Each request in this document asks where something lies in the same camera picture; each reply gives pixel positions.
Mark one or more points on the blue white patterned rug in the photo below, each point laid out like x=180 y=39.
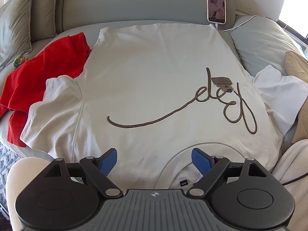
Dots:
x=6 y=158

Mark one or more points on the cream t-shirt brown script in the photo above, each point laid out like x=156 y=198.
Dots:
x=144 y=77

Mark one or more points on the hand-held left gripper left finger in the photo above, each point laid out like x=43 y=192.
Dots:
x=108 y=161

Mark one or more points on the window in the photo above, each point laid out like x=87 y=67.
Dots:
x=294 y=7

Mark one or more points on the narrow grey-green back cushion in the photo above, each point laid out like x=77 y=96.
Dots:
x=44 y=9

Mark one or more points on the red garment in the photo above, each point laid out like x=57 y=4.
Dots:
x=38 y=77

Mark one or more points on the white smartphone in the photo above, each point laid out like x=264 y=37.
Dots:
x=216 y=6

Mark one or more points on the green floral massage hammer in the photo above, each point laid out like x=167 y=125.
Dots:
x=20 y=61

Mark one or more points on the large grey-green back cushion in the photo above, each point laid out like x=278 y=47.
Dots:
x=14 y=24

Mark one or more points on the tan cloth pillow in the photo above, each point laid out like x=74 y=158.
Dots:
x=297 y=65

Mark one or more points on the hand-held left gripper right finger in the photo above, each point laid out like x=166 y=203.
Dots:
x=202 y=161

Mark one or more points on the grey sofa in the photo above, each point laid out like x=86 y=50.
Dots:
x=144 y=9

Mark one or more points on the grey-blue pillow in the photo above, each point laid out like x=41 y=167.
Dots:
x=262 y=43

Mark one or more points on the brown hang tag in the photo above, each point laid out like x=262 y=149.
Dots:
x=222 y=83

